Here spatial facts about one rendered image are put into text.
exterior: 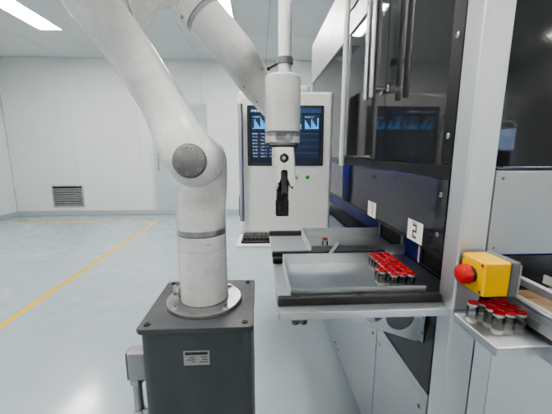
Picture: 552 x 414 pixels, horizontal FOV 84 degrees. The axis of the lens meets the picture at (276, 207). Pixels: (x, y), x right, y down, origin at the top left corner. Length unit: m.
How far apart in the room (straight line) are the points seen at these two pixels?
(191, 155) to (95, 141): 6.31
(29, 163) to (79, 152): 0.96
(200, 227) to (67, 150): 6.54
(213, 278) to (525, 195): 0.73
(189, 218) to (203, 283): 0.16
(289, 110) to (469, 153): 0.39
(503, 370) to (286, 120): 0.80
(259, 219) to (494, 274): 1.21
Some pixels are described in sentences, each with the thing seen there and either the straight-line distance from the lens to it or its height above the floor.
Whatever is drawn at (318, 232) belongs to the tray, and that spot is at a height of 0.89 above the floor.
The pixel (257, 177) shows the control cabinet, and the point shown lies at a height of 1.11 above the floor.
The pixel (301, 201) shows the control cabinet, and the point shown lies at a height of 0.98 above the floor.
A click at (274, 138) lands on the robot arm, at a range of 0.72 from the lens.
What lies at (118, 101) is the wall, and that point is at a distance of 6.80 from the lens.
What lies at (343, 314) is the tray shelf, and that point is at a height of 0.87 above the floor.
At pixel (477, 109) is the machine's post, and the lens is 0.78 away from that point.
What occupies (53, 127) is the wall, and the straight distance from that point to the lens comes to 7.32.
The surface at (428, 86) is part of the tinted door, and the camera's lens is 0.97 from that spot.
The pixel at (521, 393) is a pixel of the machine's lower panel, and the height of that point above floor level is 0.65.
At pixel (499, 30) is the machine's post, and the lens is 0.83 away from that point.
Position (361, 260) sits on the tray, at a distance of 1.07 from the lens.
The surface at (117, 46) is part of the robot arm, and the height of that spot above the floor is 1.46.
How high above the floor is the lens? 1.24
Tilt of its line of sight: 10 degrees down
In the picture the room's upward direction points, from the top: straight up
